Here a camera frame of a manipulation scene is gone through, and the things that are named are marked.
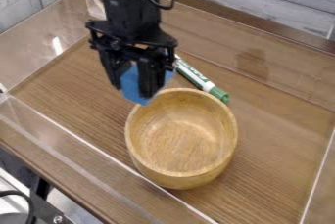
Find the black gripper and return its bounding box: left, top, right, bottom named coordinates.
left=84, top=0, right=178, bottom=99

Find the blue rectangular block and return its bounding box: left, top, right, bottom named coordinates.
left=119, top=66, right=176, bottom=107

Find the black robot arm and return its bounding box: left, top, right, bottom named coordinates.
left=85, top=0, right=178, bottom=99

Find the brown wooden bowl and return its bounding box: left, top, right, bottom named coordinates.
left=124, top=88, right=238, bottom=190

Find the green white marker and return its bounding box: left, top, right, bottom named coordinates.
left=175, top=56, right=230, bottom=104

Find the clear acrylic triangle bracket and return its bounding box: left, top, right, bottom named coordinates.
left=84, top=0, right=105, bottom=20

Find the black cable under table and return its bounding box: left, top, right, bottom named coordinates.
left=0, top=190, right=36, bottom=224

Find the black metal table bracket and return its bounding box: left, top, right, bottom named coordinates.
left=29, top=198, right=72, bottom=224

